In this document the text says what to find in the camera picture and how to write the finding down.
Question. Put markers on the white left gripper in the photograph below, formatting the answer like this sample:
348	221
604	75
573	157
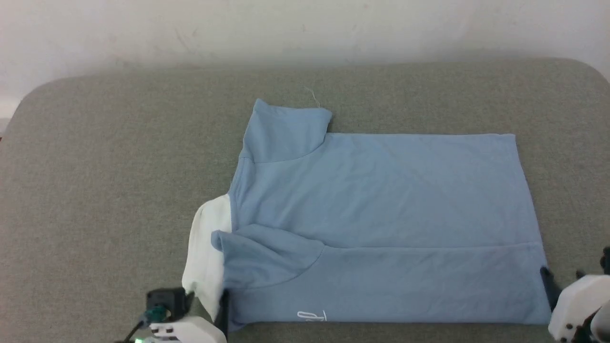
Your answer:
190	331

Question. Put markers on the grey fabric sofa cushion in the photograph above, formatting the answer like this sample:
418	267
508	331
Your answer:
119	181

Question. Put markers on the light blue white-collared shirt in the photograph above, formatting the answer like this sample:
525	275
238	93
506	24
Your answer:
381	200

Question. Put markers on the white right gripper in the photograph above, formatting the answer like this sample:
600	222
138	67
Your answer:
579	300

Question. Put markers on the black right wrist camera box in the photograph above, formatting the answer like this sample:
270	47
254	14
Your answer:
606	259

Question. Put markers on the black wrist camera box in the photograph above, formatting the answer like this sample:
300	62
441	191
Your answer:
167	297
606	259

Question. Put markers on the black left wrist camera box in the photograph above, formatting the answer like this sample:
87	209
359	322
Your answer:
167	297

